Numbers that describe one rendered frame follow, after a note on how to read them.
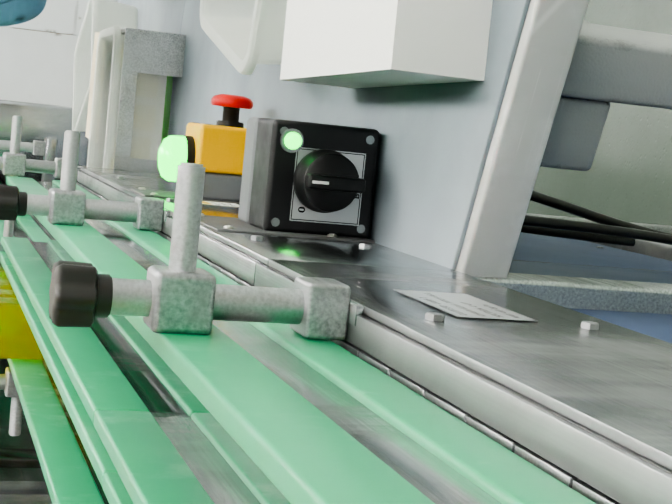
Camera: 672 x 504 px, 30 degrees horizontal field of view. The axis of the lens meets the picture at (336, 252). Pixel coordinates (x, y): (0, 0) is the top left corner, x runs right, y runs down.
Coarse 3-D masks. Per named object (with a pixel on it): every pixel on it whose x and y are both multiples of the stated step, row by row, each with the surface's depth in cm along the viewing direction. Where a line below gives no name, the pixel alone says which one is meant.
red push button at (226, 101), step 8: (216, 96) 118; (224, 96) 117; (232, 96) 117; (240, 96) 118; (216, 104) 117; (224, 104) 117; (232, 104) 117; (240, 104) 117; (248, 104) 118; (224, 112) 118; (232, 112) 118; (224, 120) 118; (232, 120) 118
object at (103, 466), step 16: (0, 224) 188; (16, 224) 193; (32, 224) 193; (0, 240) 166; (32, 240) 173; (0, 256) 152; (16, 288) 126; (32, 320) 109; (48, 352) 95; (48, 368) 93; (64, 368) 90; (64, 384) 85; (64, 400) 83; (80, 400) 81; (80, 416) 77; (80, 432) 75; (96, 432) 73; (96, 448) 70; (96, 464) 68; (112, 464) 67; (112, 480) 64; (112, 496) 62; (128, 496) 62
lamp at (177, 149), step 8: (168, 136) 118; (176, 136) 117; (184, 136) 117; (192, 136) 118; (168, 144) 116; (176, 144) 116; (184, 144) 116; (192, 144) 116; (160, 152) 117; (168, 152) 116; (176, 152) 116; (184, 152) 116; (192, 152) 116; (160, 160) 117; (168, 160) 116; (176, 160) 116; (184, 160) 116; (192, 160) 116; (160, 168) 117; (168, 168) 116; (176, 168) 116; (168, 176) 116; (176, 176) 116
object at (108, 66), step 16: (112, 32) 162; (112, 48) 175; (96, 64) 175; (112, 64) 160; (96, 80) 175; (112, 80) 160; (96, 96) 176; (112, 96) 160; (96, 112) 176; (112, 112) 161; (96, 128) 176; (112, 128) 161; (96, 144) 176; (112, 144) 161; (96, 160) 177; (112, 160) 162
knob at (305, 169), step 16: (304, 160) 87; (320, 160) 86; (336, 160) 87; (304, 176) 86; (320, 176) 85; (336, 176) 86; (352, 176) 87; (304, 192) 87; (320, 192) 87; (336, 192) 87; (352, 192) 86; (320, 208) 87; (336, 208) 87
